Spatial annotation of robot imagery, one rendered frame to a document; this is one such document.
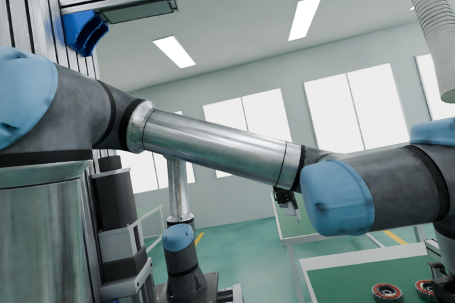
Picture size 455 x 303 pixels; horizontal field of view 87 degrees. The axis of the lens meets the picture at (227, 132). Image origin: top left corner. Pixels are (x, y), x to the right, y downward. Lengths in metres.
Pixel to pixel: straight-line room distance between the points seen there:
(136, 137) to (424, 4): 2.01
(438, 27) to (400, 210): 1.85
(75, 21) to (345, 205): 0.79
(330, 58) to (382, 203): 5.39
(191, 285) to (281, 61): 4.90
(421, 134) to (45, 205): 0.40
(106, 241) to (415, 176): 0.68
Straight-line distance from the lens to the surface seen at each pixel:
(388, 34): 6.15
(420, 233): 2.42
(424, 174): 0.27
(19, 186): 0.34
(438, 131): 0.29
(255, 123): 5.14
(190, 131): 0.37
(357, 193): 0.25
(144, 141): 0.40
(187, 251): 0.97
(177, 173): 1.06
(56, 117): 0.32
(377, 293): 1.40
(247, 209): 5.31
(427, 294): 1.44
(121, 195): 0.72
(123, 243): 0.74
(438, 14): 2.11
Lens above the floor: 1.52
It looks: 4 degrees up
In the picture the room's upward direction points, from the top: 11 degrees counter-clockwise
